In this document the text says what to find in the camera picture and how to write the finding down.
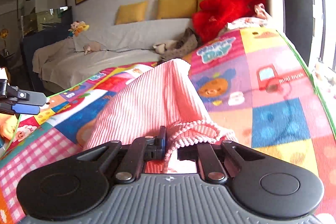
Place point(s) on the colourful stuffed doll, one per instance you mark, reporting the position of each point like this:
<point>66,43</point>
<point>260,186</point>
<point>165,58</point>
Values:
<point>78,27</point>

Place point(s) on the small beige plush toy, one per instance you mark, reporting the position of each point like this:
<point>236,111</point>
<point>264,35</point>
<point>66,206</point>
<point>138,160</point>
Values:
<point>92,48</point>

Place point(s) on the glass aquarium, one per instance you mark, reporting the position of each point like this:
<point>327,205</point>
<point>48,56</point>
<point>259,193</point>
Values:
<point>44,14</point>

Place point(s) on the person's bare leg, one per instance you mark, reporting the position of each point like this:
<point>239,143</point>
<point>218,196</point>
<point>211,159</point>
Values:
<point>6,127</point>

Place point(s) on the sofa with grey cover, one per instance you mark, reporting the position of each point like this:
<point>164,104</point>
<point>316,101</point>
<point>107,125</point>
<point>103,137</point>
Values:
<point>105,61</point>

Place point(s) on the pink crumpled cloth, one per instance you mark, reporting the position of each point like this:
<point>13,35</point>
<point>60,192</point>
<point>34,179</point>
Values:
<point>261,11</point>

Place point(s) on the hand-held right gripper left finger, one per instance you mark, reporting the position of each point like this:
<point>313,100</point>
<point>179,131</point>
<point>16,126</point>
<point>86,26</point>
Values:
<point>162,141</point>

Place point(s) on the pink ribbed garment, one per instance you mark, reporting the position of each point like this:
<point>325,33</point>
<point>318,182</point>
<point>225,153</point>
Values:
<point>152,98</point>

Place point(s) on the window frame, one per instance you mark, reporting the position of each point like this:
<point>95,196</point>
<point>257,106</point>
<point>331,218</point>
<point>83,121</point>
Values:
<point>324,29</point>

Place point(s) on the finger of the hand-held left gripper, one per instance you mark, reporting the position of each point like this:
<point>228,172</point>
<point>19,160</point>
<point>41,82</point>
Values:
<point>25,109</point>
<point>29,98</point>

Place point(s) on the red plush toy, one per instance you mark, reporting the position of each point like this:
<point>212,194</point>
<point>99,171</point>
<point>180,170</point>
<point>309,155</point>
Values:
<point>223,14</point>

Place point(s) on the floral pillow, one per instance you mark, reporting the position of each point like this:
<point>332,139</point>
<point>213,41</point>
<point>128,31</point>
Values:
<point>244,23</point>

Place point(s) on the colourful cartoon play mat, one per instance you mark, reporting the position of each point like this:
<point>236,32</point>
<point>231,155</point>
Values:
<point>278,121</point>

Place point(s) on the grey dotted cloth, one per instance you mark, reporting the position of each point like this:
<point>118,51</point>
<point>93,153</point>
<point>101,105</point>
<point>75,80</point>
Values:
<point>186,45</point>

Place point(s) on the yellow round ornament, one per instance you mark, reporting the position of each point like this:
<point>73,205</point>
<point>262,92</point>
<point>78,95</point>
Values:
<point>3,33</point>

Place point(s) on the dark curtain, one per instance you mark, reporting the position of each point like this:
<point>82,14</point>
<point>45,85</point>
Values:
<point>296,3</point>

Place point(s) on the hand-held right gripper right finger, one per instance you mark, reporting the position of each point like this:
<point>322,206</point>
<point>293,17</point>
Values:
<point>207,158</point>

